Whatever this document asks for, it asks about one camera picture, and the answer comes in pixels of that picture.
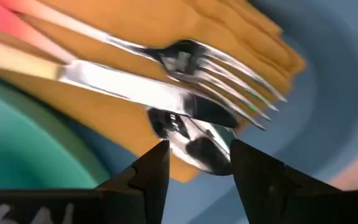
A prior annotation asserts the yellow cloth napkin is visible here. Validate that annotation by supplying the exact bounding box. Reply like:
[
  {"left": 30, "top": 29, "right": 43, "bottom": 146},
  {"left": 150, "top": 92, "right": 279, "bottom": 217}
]
[{"left": 0, "top": 0, "right": 307, "bottom": 184}]

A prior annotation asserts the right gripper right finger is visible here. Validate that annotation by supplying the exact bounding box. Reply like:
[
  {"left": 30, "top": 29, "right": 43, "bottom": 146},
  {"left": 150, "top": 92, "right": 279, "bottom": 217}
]
[{"left": 230, "top": 138, "right": 343, "bottom": 224}]

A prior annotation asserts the cream-handled knife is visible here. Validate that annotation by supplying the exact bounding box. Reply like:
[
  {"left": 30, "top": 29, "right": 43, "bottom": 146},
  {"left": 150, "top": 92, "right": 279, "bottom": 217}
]
[{"left": 0, "top": 36, "right": 241, "bottom": 129}]

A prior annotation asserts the orange-handled fork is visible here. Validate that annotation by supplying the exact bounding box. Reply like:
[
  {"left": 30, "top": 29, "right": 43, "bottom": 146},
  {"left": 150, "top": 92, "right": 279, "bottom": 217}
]
[{"left": 0, "top": 0, "right": 288, "bottom": 131}]

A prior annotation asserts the teal plate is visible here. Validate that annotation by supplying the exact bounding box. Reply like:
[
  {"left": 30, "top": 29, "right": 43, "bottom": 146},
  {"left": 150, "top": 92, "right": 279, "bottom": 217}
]
[{"left": 0, "top": 68, "right": 111, "bottom": 190}]

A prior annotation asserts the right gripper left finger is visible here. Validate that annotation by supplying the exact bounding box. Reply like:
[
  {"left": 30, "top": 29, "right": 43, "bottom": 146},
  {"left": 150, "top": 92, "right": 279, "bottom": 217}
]
[{"left": 96, "top": 139, "right": 170, "bottom": 224}]

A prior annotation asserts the orange-handled spoon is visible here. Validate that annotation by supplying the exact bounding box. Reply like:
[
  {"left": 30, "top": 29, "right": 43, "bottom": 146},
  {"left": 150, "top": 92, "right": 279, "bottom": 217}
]
[{"left": 0, "top": 0, "right": 237, "bottom": 177}]

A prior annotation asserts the blue plastic tray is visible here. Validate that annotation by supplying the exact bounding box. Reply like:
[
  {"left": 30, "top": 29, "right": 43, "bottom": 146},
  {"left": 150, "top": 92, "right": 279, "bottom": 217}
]
[{"left": 67, "top": 0, "right": 358, "bottom": 224}]

